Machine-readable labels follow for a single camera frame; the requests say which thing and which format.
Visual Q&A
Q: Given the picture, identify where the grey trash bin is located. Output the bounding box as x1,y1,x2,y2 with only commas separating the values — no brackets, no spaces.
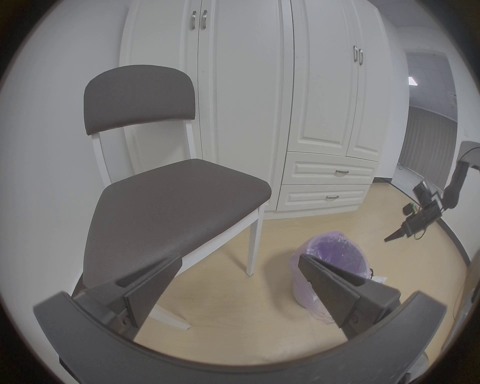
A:
292,235,371,309

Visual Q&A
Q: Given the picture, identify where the purple plastic bag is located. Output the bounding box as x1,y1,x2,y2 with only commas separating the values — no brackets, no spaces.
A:
289,232,371,326

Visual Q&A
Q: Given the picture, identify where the white wardrobe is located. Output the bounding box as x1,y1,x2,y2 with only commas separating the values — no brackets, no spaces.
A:
119,0,391,220

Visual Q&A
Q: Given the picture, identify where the grey curtain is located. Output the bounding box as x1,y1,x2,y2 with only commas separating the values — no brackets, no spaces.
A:
397,106,459,192

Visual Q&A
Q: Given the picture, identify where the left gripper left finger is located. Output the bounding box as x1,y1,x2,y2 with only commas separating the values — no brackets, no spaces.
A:
73,253,184,341

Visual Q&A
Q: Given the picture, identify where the grey padded white chair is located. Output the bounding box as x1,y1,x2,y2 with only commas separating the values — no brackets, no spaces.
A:
73,64,272,332

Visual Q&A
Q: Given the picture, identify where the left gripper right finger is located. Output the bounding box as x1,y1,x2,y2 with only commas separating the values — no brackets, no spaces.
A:
298,254,402,341

